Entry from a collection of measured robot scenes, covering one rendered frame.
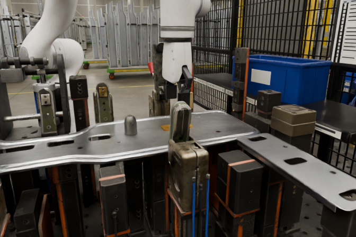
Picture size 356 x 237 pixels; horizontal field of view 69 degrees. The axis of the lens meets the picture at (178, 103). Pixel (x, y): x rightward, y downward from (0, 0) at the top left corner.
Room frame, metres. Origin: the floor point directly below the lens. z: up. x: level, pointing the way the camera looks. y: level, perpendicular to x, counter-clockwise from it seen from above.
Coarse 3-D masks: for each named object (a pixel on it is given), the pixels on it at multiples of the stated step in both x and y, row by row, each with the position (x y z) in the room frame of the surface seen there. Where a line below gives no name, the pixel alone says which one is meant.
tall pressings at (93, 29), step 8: (88, 16) 9.67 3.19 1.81; (96, 32) 9.70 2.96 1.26; (104, 32) 9.82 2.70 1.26; (128, 32) 9.81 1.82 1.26; (96, 40) 9.74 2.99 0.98; (104, 40) 9.83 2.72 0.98; (128, 40) 9.78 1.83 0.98; (96, 48) 9.73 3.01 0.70; (104, 48) 9.80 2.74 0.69; (128, 48) 10.02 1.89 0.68; (96, 56) 9.71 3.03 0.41; (104, 56) 9.78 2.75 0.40
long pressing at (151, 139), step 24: (120, 120) 0.70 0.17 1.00; (144, 120) 0.71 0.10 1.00; (168, 120) 0.71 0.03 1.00; (192, 120) 0.71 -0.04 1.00; (216, 120) 0.71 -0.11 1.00; (240, 120) 0.72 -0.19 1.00; (0, 144) 0.54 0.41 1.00; (24, 144) 0.54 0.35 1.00; (48, 144) 0.55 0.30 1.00; (72, 144) 0.54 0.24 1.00; (96, 144) 0.54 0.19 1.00; (120, 144) 0.54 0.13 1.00; (144, 144) 0.54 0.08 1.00; (216, 144) 0.57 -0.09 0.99; (0, 168) 0.44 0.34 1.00; (24, 168) 0.45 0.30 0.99
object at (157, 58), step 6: (156, 48) 0.81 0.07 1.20; (162, 48) 0.78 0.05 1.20; (156, 54) 0.79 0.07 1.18; (162, 54) 0.81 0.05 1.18; (156, 60) 0.79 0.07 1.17; (162, 60) 0.81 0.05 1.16; (156, 66) 0.79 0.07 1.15; (156, 72) 0.78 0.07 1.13; (156, 78) 0.78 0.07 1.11; (162, 78) 0.80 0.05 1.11; (156, 84) 0.78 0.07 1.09; (162, 84) 0.80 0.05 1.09; (156, 90) 0.78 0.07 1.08
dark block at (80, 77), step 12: (72, 84) 0.74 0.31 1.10; (84, 84) 0.75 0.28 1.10; (72, 96) 0.74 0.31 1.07; (84, 96) 0.75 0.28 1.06; (84, 108) 0.75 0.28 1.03; (84, 120) 0.75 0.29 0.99; (84, 168) 0.74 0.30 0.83; (84, 180) 0.74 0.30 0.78; (84, 192) 0.74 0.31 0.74; (96, 192) 0.78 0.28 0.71
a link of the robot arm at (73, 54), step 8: (56, 40) 1.02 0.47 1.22; (64, 40) 1.04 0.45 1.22; (72, 40) 1.07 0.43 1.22; (56, 48) 0.99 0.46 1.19; (64, 48) 1.01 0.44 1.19; (72, 48) 1.04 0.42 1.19; (80, 48) 1.07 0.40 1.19; (64, 56) 1.00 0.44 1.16; (72, 56) 1.03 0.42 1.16; (80, 56) 1.06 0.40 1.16; (56, 64) 0.99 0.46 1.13; (72, 64) 1.03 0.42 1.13; (80, 64) 1.06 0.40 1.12; (72, 72) 1.03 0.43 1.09; (48, 80) 1.02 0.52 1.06; (56, 80) 1.01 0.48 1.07
